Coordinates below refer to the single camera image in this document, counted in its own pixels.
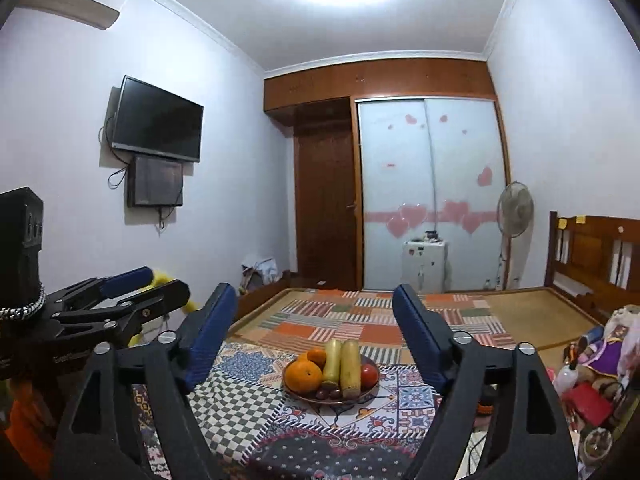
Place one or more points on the white bottle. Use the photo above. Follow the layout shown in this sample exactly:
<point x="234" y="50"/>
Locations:
<point x="567" y="380"/>

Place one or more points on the wall air conditioner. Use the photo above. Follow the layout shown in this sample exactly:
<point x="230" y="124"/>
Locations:
<point x="70" y="7"/>

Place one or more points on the pink heart stickers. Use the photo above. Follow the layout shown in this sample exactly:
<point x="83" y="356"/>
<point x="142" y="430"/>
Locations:
<point x="407" y="215"/>

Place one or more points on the yellow banana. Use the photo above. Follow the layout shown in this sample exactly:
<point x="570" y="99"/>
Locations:
<point x="350" y="365"/>

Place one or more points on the wardrobe with sliding doors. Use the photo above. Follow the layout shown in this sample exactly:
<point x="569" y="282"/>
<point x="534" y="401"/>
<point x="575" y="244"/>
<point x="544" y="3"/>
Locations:
<point x="390" y="170"/>

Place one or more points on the standing fan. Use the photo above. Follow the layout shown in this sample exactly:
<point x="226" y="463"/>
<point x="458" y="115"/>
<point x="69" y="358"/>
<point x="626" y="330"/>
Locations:
<point x="515" y="207"/>

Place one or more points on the black wall box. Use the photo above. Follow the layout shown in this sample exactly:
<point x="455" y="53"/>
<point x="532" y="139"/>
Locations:
<point x="155" y="180"/>

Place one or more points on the glass jar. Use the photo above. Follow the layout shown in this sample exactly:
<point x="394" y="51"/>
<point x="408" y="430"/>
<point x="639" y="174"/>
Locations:
<point x="597" y="445"/>

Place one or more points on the large orange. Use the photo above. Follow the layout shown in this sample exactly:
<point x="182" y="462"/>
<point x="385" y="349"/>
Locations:
<point x="302" y="377"/>

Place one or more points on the red box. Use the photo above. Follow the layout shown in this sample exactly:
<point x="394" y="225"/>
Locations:
<point x="587" y="402"/>

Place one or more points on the black wall television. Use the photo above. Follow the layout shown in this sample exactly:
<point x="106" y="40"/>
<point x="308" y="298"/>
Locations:
<point x="155" y="120"/>

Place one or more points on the brown wooden door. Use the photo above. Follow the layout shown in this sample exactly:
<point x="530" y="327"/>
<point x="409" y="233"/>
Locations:
<point x="325" y="200"/>

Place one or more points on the small white cabinet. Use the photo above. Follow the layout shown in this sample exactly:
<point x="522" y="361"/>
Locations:
<point x="425" y="265"/>

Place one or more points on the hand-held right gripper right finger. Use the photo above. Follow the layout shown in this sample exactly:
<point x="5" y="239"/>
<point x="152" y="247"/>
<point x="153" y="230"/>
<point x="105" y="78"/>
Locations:
<point x="417" y="332"/>

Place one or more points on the patterned patchwork blanket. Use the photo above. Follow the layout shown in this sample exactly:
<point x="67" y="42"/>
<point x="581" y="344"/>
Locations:
<point x="320" y="455"/>

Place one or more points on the red tomato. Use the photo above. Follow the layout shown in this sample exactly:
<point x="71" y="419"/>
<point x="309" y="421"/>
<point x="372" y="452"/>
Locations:
<point x="369" y="376"/>

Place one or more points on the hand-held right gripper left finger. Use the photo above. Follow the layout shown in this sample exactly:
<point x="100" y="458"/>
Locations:
<point x="212" y="330"/>

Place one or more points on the black object on cabinet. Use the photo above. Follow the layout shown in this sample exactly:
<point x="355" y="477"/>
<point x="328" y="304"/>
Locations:
<point x="431" y="236"/>

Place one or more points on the dark purple plate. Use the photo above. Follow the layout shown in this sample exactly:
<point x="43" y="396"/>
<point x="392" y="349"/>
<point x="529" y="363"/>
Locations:
<point x="368" y="359"/>

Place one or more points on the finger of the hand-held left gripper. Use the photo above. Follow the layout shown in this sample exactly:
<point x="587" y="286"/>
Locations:
<point x="125" y="280"/>
<point x="160" y="297"/>

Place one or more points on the pile of bags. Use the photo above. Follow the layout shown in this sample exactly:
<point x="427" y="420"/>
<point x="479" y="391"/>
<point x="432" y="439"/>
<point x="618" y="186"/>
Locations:
<point x="262" y="270"/>

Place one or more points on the dark red small fruit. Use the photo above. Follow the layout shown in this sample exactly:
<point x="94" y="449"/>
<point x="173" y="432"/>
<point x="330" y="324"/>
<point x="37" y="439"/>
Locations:
<point x="322" y="393"/>
<point x="335" y="393"/>

